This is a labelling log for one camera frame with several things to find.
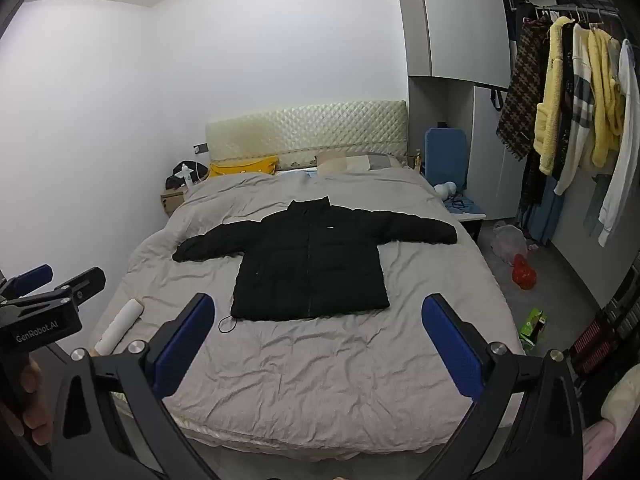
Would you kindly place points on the yellow pillow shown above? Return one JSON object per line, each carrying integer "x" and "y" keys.
{"x": 245, "y": 166}

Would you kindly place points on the black puffer jacket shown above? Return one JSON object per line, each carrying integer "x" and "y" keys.
{"x": 310, "y": 260}

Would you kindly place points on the red plastic bag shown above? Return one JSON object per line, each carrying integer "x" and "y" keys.
{"x": 524, "y": 275}

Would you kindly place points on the blue jeans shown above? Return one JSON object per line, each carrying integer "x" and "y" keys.
{"x": 545, "y": 215}

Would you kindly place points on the wooden nightstand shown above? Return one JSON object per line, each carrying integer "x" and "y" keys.
{"x": 172, "y": 202}

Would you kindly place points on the black bag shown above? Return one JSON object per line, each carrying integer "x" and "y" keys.
{"x": 175, "y": 172}

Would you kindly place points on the clear plastic bag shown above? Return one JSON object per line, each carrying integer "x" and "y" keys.
{"x": 509, "y": 242}

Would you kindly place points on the white roll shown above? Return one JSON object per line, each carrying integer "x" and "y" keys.
{"x": 120, "y": 327}

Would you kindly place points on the brown plaid coat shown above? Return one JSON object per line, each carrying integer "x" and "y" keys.
{"x": 522, "y": 90}

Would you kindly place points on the green carton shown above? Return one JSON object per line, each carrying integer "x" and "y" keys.
{"x": 532, "y": 327}

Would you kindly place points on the person's left hand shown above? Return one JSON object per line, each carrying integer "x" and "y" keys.
{"x": 34, "y": 395}

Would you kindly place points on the beige pillow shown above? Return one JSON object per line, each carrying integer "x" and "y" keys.
{"x": 340, "y": 162}

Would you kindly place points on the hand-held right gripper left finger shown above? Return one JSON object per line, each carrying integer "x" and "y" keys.
{"x": 182, "y": 345}

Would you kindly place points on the wall socket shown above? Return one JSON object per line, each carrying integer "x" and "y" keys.
{"x": 200, "y": 148}

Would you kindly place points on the bed with grey duvet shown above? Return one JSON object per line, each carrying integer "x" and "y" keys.
{"x": 325, "y": 375}

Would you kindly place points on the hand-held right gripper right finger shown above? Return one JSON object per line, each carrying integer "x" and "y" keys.
{"x": 452, "y": 345}

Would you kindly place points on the blue cloth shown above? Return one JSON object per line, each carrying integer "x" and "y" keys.
{"x": 462, "y": 205}

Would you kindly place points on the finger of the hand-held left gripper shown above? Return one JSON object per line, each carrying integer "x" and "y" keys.
{"x": 85, "y": 281}
{"x": 31, "y": 275}

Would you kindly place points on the dark striped storage box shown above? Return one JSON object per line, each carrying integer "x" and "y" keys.
{"x": 605, "y": 335}

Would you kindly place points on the white hoodie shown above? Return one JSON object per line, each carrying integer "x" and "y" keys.
{"x": 622, "y": 150}

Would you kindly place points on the white wardrobe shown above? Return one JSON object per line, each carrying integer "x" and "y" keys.
{"x": 460, "y": 20}

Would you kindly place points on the yellow fleece jacket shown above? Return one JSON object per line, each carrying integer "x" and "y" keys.
{"x": 550, "y": 95}
{"x": 602, "y": 95}

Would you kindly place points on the pink clothing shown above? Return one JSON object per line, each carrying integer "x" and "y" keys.
{"x": 615, "y": 435}

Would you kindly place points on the cream quilted headboard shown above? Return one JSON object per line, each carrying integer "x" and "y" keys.
{"x": 305, "y": 127}

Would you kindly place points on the white striped sweater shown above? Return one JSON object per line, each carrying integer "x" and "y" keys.
{"x": 580, "y": 110}

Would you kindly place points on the white side table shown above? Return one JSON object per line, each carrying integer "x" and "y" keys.
{"x": 470, "y": 219}

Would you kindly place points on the white bottle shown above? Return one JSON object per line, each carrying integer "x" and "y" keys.
{"x": 186, "y": 175}

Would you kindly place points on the blue cushion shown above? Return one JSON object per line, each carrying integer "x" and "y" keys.
{"x": 445, "y": 155}

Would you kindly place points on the white plush toy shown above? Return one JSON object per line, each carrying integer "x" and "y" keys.
{"x": 445, "y": 190}

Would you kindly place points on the grey pillow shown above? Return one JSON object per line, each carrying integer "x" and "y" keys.
{"x": 384, "y": 161}

